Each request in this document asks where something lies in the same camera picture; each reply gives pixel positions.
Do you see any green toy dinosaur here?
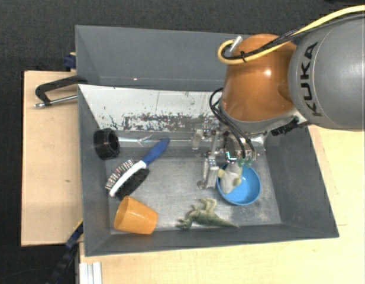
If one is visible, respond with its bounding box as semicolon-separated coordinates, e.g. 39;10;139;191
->
176;197;240;231

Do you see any orange plastic cup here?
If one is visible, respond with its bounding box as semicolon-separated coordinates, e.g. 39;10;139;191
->
113;195;159;235

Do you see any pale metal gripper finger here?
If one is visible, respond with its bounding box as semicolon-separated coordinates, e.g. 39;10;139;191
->
191;128;204;151
196;155;220;191

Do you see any pale white toy animal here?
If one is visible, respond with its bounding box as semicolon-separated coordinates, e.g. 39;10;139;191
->
217;162;245;195

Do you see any blue plastic bowl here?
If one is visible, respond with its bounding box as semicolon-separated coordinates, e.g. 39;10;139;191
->
215;163;262;206

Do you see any blue and white scrubbing brush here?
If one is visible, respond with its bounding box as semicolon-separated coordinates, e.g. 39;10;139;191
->
105;137;171;201

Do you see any grey metal bin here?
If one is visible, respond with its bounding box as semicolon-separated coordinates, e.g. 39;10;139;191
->
74;24;340;257

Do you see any pale wood flat board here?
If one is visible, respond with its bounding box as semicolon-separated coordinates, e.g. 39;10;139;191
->
21;70;84;247

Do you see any black ribbed round cap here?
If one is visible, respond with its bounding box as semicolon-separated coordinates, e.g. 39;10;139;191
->
93;127;121;161

